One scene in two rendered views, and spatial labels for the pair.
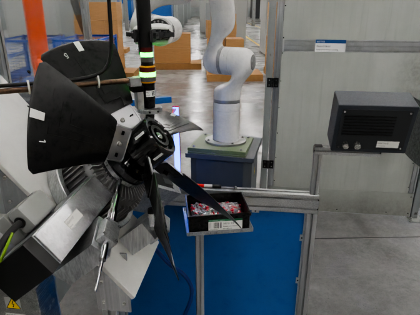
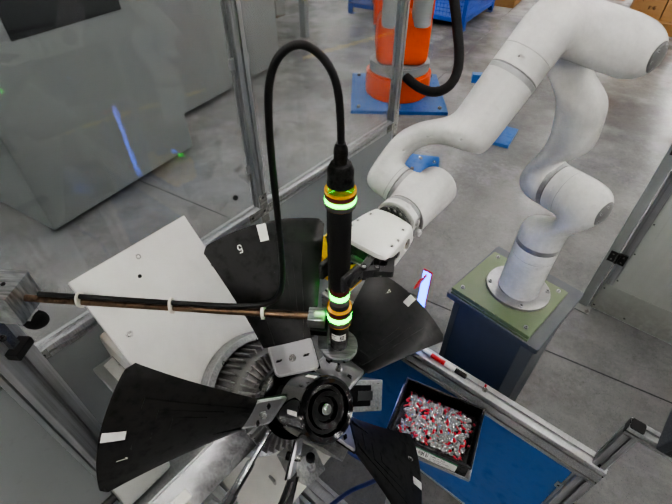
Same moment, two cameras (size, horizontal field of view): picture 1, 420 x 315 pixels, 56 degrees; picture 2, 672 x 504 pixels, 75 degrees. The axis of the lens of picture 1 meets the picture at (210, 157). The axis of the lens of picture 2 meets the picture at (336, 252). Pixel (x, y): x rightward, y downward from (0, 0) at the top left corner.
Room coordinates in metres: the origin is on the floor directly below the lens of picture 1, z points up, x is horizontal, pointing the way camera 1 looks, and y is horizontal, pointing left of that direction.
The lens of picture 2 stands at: (0.68, -0.08, 1.96)
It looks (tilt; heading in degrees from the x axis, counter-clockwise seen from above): 43 degrees down; 32
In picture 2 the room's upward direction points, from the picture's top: straight up
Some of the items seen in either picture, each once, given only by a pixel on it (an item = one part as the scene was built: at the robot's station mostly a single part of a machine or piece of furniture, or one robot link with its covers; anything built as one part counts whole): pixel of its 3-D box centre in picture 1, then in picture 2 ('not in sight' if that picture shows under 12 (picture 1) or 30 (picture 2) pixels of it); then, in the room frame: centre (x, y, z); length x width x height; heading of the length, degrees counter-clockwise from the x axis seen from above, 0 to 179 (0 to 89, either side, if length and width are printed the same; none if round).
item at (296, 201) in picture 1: (203, 196); (441, 371); (1.43, 0.03, 0.82); 0.90 x 0.04 x 0.08; 83
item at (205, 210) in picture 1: (217, 214); (435, 427); (1.25, -0.03, 0.84); 0.19 x 0.14 x 0.05; 97
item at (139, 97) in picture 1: (145, 94); (333, 331); (1.08, 0.18, 1.31); 0.09 x 0.07 x 0.10; 118
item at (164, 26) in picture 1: (155, 32); (378, 237); (1.19, 0.16, 1.46); 0.11 x 0.10 x 0.07; 173
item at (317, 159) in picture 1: (315, 169); (617, 445); (1.38, -0.40, 0.96); 0.03 x 0.03 x 0.20; 83
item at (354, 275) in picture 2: (159, 35); (361, 277); (1.09, 0.14, 1.46); 0.07 x 0.03 x 0.03; 173
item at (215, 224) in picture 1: (216, 212); (434, 425); (1.25, -0.02, 0.85); 0.22 x 0.17 x 0.07; 97
